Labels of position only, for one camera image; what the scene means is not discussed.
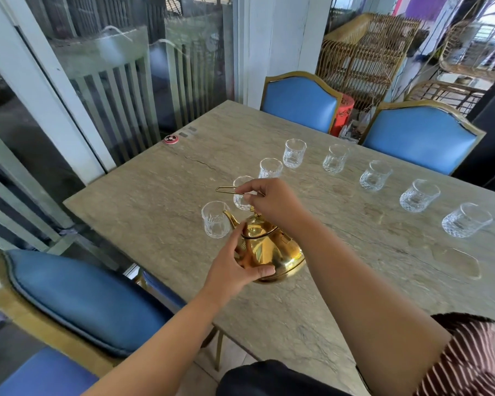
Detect striped shirt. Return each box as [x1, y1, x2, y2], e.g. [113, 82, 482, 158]
[412, 312, 495, 396]

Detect rattan side table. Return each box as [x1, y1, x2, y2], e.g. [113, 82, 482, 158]
[404, 74, 493, 117]

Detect red plastic container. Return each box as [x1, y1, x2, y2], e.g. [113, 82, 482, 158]
[330, 93, 355, 137]

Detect row of clear crystal glasses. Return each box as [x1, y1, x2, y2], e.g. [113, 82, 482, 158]
[201, 138, 494, 240]

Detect rattan hanging chair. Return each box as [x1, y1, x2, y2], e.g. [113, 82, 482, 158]
[437, 18, 495, 83]

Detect blue chair with gold frame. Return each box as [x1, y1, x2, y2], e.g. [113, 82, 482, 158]
[358, 100, 487, 177]
[0, 247, 225, 396]
[260, 71, 344, 135]

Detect person's right forearm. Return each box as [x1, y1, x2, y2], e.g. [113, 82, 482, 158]
[289, 210, 453, 396]

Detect white slatted chair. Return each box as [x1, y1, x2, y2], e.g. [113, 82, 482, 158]
[49, 26, 161, 165]
[148, 16, 236, 130]

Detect person's right hand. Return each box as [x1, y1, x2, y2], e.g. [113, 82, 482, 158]
[235, 178, 315, 240]

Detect person's left hand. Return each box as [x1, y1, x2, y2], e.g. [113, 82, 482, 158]
[203, 222, 276, 305]

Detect gold metal teapot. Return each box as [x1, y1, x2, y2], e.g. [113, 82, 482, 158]
[215, 186, 307, 284]

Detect person's left forearm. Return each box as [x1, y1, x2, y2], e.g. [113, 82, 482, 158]
[82, 284, 232, 396]

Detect black trousers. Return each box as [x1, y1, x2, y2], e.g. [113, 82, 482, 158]
[216, 359, 355, 396]

